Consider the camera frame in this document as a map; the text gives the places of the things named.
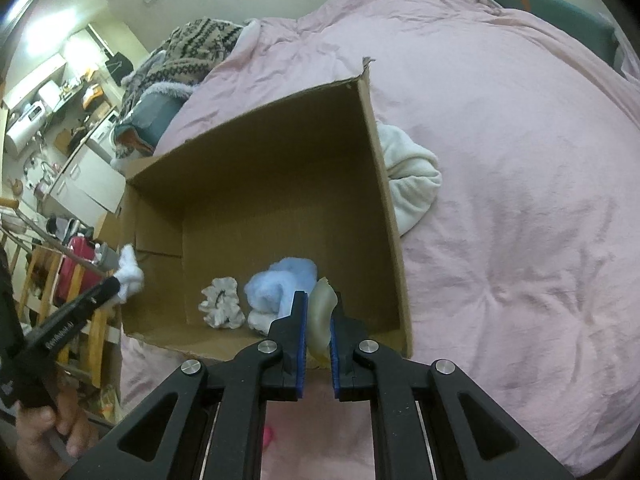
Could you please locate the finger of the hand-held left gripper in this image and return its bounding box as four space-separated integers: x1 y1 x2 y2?
25 276 122 347

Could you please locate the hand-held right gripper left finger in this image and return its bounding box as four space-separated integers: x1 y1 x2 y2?
67 290 309 480

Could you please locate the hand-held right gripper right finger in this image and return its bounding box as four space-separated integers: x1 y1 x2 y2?
330 291 576 480

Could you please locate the pale yellow soft pad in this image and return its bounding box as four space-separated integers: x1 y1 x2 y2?
306 276 341 363

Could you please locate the white sock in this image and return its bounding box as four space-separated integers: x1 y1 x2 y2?
116 245 146 305

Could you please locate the light blue fluffy cloth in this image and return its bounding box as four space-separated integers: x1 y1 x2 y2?
243 257 320 336

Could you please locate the grey white scrunchie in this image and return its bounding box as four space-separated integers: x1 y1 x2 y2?
200 277 247 330

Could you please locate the cardboard box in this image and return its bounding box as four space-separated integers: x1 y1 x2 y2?
116 56 415 361

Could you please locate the person's left hand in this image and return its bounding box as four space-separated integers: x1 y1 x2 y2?
15 385 96 473

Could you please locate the red suitcase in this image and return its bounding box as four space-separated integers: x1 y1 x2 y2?
52 236 107 306

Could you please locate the wooden chair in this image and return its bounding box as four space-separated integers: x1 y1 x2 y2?
0 200 123 386

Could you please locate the white cabinet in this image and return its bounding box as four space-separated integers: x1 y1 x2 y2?
44 119 127 217

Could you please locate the white fleece cloth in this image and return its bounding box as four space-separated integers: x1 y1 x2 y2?
376 121 443 236

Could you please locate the grey blue pillow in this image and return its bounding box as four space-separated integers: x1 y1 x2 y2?
114 94 185 153

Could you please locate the pink blanket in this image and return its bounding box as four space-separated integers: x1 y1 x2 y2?
120 0 640 480

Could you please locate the patterned knit sweater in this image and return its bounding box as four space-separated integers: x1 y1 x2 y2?
120 18 247 111

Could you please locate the teal pillow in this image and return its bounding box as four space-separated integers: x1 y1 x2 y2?
470 0 617 66

